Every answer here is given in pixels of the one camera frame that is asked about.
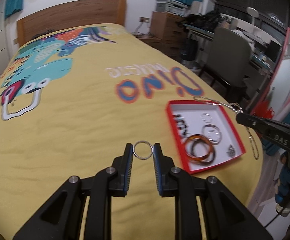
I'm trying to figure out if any black bag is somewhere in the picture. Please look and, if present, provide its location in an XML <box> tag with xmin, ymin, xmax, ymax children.
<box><xmin>182</xmin><ymin>10</ymin><xmax>221</xmax><ymax>33</ymax></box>

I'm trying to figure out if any small silver charm cluster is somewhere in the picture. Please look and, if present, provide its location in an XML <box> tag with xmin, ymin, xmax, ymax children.
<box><xmin>227</xmin><ymin>145</ymin><xmax>236</xmax><ymax>158</ymax></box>

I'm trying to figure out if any yellow dino bedspread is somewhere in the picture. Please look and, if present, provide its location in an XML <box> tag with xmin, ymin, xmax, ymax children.
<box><xmin>0</xmin><ymin>23</ymin><xmax>264</xmax><ymax>240</ymax></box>

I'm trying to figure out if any patterned gloved right hand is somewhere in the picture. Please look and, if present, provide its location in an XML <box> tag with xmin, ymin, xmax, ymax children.
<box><xmin>274</xmin><ymin>152</ymin><xmax>290</xmax><ymax>217</ymax></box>

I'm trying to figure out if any red framed mirror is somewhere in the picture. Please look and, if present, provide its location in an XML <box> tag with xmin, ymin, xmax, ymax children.
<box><xmin>250</xmin><ymin>28</ymin><xmax>290</xmax><ymax>120</ymax></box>

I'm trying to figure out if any grey white printer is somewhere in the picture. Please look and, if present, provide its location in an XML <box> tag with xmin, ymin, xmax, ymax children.
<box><xmin>155</xmin><ymin>0</ymin><xmax>188</xmax><ymax>17</ymax></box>

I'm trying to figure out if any white desk lamp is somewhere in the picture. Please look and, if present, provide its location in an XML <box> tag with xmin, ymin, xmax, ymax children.
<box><xmin>246</xmin><ymin>7</ymin><xmax>259</xmax><ymax>34</ymax></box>

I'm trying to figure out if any dark beaded bracelet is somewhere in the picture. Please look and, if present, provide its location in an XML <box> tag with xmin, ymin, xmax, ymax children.
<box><xmin>173</xmin><ymin>113</ymin><xmax>191</xmax><ymax>139</ymax></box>

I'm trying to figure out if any red white jewelry box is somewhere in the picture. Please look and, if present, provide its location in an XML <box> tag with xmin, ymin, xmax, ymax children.
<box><xmin>166</xmin><ymin>100</ymin><xmax>246</xmax><ymax>174</ymax></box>

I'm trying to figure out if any wooden drawer chest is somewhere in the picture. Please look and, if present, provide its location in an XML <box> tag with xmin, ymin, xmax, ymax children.
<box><xmin>149</xmin><ymin>11</ymin><xmax>186</xmax><ymax>41</ymax></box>

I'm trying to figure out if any small silver ring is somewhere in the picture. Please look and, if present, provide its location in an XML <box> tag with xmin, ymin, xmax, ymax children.
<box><xmin>132</xmin><ymin>140</ymin><xmax>154</xmax><ymax>160</ymax></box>

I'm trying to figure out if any dark metal bangle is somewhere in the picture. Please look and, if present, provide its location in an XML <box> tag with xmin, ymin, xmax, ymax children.
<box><xmin>191</xmin><ymin>140</ymin><xmax>216</xmax><ymax>165</ymax></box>

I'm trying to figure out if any silver textured ring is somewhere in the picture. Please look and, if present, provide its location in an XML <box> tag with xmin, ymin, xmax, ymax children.
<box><xmin>200</xmin><ymin>112</ymin><xmax>214</xmax><ymax>124</ymax></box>

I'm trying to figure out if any wooden headboard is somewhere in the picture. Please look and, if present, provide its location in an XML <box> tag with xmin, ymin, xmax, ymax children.
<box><xmin>17</xmin><ymin>0</ymin><xmax>127</xmax><ymax>46</ymax></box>

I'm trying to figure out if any wooden nightstand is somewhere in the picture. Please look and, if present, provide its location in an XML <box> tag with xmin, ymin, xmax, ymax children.
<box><xmin>134</xmin><ymin>35</ymin><xmax>185</xmax><ymax>61</ymax></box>

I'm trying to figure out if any wall power socket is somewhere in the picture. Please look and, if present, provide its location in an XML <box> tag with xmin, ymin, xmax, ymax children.
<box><xmin>140</xmin><ymin>17</ymin><xmax>149</xmax><ymax>23</ymax></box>

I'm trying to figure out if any silver chain necklace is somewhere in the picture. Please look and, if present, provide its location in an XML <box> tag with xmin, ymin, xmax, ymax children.
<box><xmin>193</xmin><ymin>96</ymin><xmax>260</xmax><ymax>161</ymax></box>

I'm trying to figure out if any grey green chair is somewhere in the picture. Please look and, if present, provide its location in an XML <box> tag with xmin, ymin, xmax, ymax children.
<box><xmin>199</xmin><ymin>27</ymin><xmax>252</xmax><ymax>102</ymax></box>

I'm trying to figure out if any amber resin bangle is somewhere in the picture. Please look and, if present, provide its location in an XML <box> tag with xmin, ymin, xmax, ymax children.
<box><xmin>184</xmin><ymin>134</ymin><xmax>214</xmax><ymax>163</ymax></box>

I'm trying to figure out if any twisted silver hoop earring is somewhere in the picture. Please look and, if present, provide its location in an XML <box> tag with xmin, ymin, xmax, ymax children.
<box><xmin>207</xmin><ymin>128</ymin><xmax>220</xmax><ymax>142</ymax></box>

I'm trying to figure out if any thin silver hoop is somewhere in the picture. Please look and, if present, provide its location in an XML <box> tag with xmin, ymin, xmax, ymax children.
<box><xmin>202</xmin><ymin>124</ymin><xmax>222</xmax><ymax>145</ymax></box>

